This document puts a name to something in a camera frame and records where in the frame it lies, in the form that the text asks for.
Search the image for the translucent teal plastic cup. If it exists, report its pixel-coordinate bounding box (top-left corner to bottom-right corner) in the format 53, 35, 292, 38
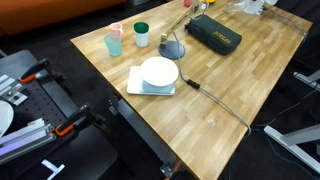
104, 34, 122, 57

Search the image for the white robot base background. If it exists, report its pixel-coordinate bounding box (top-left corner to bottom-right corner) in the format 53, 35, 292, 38
243, 0, 278, 15

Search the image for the white bowl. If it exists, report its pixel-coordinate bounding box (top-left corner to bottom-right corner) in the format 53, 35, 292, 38
141, 57, 179, 87

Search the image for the white cup with green rim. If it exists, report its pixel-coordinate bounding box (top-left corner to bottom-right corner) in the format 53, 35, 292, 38
134, 22, 149, 47

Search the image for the pink plastic cup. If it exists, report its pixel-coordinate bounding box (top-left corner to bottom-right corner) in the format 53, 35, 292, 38
109, 23, 124, 37

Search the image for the pink cup lying down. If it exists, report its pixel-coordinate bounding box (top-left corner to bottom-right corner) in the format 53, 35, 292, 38
184, 0, 192, 7

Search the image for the clear plastic cup upturned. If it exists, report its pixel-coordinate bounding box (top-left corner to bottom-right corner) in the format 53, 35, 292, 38
225, 0, 246, 12

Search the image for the white kitchen scale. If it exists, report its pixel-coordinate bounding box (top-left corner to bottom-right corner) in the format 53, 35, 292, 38
127, 66, 175, 96

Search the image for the wooden desk lamp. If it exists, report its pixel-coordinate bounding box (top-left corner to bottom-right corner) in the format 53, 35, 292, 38
158, 0, 202, 60

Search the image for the dark green zippered case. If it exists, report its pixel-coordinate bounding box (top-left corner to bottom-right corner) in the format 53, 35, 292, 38
186, 15, 242, 55

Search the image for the black orange clamp near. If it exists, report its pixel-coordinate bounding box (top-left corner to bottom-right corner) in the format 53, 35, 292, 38
54, 104, 104, 137

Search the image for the black orange clamp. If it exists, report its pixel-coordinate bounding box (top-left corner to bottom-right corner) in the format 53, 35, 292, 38
54, 104, 104, 137
18, 58, 65, 84

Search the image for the black orange clamp far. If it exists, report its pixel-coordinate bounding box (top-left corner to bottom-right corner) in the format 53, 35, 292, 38
18, 58, 65, 84

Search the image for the grey braided lamp cable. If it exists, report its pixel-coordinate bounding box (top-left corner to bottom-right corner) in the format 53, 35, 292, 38
173, 31, 253, 138

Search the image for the aluminium extrusion rail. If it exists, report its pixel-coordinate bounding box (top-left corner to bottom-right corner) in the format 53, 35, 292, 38
0, 118, 56, 164

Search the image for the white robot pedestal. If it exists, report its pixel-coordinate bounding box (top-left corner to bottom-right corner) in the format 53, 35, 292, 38
0, 101, 14, 138

